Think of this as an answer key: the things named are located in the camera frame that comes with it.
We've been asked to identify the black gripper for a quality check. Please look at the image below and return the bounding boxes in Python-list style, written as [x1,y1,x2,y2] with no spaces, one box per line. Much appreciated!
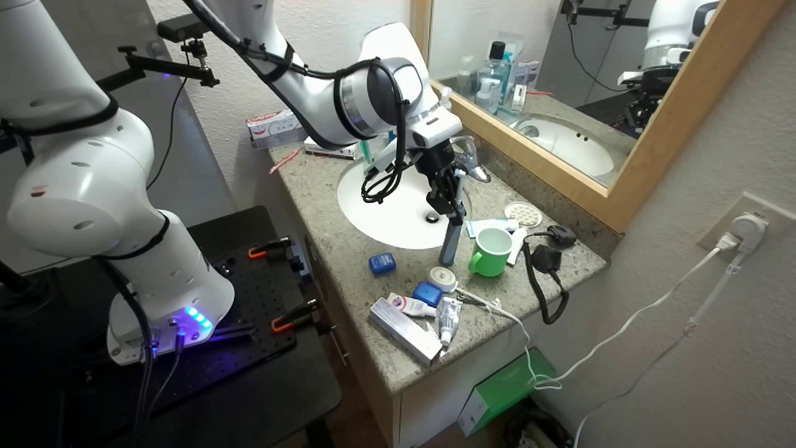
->
[414,140,468,229]

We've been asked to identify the pink toothbrush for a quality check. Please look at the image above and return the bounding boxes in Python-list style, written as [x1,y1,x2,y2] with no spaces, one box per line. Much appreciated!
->
[267,147,309,176]

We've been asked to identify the chrome faucet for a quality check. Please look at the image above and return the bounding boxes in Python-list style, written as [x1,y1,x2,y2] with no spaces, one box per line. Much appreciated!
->
[452,134,496,186]

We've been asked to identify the white sink basin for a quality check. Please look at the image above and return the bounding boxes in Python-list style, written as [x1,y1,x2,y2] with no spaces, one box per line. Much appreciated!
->
[333,157,476,255]

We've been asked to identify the green mug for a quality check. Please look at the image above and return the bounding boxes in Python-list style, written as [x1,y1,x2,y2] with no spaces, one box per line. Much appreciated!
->
[468,224,518,282]

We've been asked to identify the white round soap disc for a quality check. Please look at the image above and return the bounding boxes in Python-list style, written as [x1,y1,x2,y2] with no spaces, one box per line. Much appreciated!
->
[502,203,544,229]

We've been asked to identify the small blue floss container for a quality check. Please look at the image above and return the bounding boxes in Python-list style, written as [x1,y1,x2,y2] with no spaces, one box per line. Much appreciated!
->
[366,251,398,280]

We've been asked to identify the blue square container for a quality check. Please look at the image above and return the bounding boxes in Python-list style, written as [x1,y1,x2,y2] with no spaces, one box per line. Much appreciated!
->
[411,282,446,312]

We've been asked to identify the small white pink tube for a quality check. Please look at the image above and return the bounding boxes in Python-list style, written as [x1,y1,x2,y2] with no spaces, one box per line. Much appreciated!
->
[388,297,441,323]

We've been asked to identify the white toothpaste tube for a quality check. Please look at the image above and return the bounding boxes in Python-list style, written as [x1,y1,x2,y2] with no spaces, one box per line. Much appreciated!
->
[434,297,465,351]

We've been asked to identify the orange black clamp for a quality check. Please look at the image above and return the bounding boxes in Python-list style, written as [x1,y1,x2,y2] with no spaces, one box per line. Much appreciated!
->
[243,235,297,265]
[269,297,322,338]

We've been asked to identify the green cardboard box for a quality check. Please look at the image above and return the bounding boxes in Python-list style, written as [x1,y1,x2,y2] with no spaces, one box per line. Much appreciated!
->
[456,347,559,441]

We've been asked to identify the white toothpaste carton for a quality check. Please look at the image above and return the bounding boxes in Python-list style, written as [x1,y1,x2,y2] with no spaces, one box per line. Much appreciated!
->
[243,109,305,149]

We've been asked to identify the wooden framed mirror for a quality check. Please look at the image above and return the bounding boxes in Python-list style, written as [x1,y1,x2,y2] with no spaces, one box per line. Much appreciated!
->
[407,0,793,235]

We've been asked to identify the beige vanity cabinet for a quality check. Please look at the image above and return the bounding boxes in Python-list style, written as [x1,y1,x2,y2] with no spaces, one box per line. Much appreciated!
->
[302,240,543,448]

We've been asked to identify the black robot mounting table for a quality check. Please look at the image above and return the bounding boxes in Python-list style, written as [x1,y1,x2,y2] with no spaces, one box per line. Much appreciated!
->
[0,204,344,448]

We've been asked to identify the white power adapter plug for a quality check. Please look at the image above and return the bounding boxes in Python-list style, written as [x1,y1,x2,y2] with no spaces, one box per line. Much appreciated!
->
[717,213,772,260]

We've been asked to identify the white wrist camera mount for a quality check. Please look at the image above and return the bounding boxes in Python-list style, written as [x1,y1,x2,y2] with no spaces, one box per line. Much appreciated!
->
[407,107,465,152]

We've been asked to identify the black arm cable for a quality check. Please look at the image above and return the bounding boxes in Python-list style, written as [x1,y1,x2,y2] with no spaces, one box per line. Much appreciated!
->
[184,0,415,206]

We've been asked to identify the black corded hair appliance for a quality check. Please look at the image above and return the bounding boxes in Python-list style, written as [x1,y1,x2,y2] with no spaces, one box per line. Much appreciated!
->
[519,224,579,329]

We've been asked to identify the white charger cable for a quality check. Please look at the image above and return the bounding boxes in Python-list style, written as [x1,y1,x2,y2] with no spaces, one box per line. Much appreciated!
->
[451,235,743,397]

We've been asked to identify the thin grey wall cable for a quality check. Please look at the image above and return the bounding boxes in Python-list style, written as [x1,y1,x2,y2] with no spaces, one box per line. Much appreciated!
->
[569,251,748,448]

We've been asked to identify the black camera cable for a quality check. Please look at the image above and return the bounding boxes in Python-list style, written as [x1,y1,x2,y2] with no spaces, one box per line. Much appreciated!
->
[148,74,192,186]

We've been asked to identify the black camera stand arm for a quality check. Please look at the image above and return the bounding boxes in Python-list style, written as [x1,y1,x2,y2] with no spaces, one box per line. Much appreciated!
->
[77,38,223,104]

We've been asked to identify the beige wall outlet plate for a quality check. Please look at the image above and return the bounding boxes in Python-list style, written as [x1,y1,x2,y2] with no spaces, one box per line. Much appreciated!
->
[700,193,796,260]

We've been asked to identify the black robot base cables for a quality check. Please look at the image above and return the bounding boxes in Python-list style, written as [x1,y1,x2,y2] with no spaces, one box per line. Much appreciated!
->
[123,271,189,448]

